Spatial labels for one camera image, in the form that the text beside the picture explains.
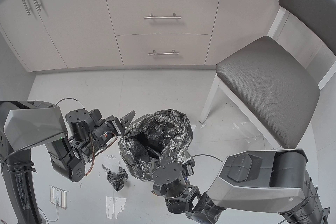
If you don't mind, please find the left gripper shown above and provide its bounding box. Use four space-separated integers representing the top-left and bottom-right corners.
93 111 136 151

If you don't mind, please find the black plastic bag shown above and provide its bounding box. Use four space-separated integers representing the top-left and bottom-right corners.
118 109 193 182

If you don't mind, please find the black plastic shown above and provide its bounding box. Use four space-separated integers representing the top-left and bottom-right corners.
102 164 129 192

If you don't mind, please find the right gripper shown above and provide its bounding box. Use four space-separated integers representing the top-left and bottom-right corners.
183 157 195 177

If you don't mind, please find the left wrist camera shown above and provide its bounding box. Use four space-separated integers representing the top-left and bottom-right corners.
89 109 103 124

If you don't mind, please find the white cable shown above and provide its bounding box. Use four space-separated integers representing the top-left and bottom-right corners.
39 198 60 223

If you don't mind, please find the grey and white chair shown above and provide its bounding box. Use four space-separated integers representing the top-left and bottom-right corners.
198 0 336 151

